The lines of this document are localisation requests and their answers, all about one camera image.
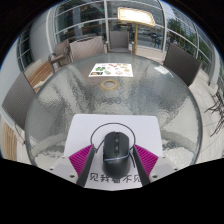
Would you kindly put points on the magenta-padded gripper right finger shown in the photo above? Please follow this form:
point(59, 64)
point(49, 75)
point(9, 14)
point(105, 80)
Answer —
point(148, 160)

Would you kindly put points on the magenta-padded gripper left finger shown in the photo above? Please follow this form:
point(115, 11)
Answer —
point(80, 160)

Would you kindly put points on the black computer mouse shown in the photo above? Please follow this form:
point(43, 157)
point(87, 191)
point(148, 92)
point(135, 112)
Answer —
point(115, 155)

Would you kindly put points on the white printed mouse pad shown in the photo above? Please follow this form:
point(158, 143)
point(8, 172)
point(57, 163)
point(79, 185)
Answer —
point(146, 130)

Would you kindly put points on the green metal folding table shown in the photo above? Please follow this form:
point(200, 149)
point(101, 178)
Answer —
point(216, 106)

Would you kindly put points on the colourful printed menu card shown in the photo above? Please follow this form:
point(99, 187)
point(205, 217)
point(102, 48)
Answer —
point(111, 70)

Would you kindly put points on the grey wicker armchair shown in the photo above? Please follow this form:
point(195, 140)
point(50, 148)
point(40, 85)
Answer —
point(61, 50)

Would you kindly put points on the gold framed menu stand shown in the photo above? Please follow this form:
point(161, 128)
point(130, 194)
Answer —
point(135, 15)

